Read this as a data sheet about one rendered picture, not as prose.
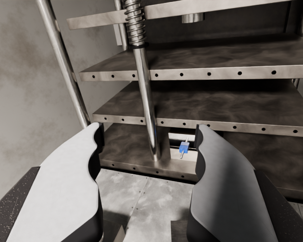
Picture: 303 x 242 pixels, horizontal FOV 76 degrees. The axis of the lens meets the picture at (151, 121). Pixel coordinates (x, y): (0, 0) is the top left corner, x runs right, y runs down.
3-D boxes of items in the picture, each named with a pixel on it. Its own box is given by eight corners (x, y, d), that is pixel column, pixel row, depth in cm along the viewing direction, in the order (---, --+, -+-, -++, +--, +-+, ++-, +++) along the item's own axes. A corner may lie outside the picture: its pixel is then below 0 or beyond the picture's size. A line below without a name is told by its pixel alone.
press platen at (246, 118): (320, 138, 78) (324, 127, 75) (94, 121, 117) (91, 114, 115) (283, 78, 137) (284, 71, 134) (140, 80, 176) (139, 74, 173)
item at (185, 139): (221, 165, 100) (223, 137, 92) (170, 158, 110) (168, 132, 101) (224, 117, 140) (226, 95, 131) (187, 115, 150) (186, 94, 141)
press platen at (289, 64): (342, 78, 66) (347, 63, 63) (81, 81, 105) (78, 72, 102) (291, 40, 125) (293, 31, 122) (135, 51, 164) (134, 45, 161)
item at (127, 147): (340, 207, 79) (346, 198, 76) (83, 163, 126) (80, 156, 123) (291, 112, 146) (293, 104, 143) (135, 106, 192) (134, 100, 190)
